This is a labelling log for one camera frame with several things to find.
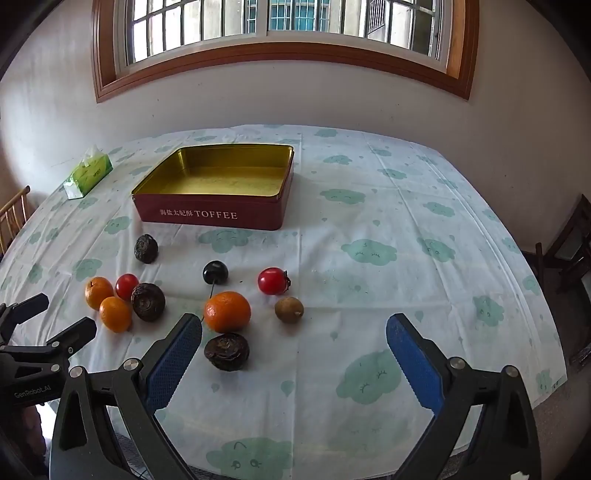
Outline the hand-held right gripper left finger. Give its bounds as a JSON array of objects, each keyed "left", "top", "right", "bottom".
[{"left": 48, "top": 313, "right": 204, "bottom": 480}]

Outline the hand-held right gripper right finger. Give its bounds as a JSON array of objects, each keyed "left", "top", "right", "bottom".
[{"left": 385, "top": 313, "right": 542, "bottom": 480}]

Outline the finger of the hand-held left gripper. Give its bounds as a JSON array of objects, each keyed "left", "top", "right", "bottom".
[
  {"left": 0, "top": 293, "right": 50, "bottom": 344},
  {"left": 0, "top": 316, "right": 98, "bottom": 370}
]

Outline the small mandarin orange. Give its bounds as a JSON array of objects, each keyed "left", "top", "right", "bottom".
[
  {"left": 84, "top": 276, "right": 115, "bottom": 311},
  {"left": 99, "top": 296, "right": 133, "bottom": 333}
]

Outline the dark wrinkled passion fruit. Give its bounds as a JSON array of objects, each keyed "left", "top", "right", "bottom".
[
  {"left": 131, "top": 282, "right": 166, "bottom": 322},
  {"left": 204, "top": 333, "right": 250, "bottom": 371},
  {"left": 134, "top": 234, "right": 160, "bottom": 264}
]

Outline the large mandarin orange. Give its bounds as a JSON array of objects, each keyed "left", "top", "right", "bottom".
[{"left": 204, "top": 291, "right": 252, "bottom": 333}]

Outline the plain red tomato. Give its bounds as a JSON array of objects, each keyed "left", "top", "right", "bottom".
[{"left": 115, "top": 273, "right": 140, "bottom": 301}]

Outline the dark plum with stem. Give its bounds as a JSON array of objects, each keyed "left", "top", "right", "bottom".
[{"left": 202, "top": 260, "right": 230, "bottom": 301}]

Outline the brown kiwi fruit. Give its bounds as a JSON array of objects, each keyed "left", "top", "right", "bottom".
[{"left": 274, "top": 296, "right": 305, "bottom": 324}]

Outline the red tomato with calyx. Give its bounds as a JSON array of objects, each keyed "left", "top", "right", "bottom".
[{"left": 257, "top": 268, "right": 293, "bottom": 295}]

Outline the red tin box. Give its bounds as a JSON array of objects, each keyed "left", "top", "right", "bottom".
[{"left": 131, "top": 144, "right": 295, "bottom": 231}]

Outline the cloud print tablecloth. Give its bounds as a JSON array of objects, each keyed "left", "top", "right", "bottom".
[{"left": 0, "top": 124, "right": 571, "bottom": 480}]

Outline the light wooden chair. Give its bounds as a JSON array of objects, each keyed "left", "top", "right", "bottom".
[{"left": 0, "top": 185, "right": 32, "bottom": 259}]

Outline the green tissue pack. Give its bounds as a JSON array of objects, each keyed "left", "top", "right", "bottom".
[{"left": 63, "top": 144, "right": 114, "bottom": 200}]

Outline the dark wooden chair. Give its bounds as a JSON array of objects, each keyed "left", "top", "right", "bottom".
[{"left": 522, "top": 194, "right": 591, "bottom": 365}]

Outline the wooden framed window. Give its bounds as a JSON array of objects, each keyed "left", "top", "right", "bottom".
[{"left": 91, "top": 0, "right": 480, "bottom": 103}]

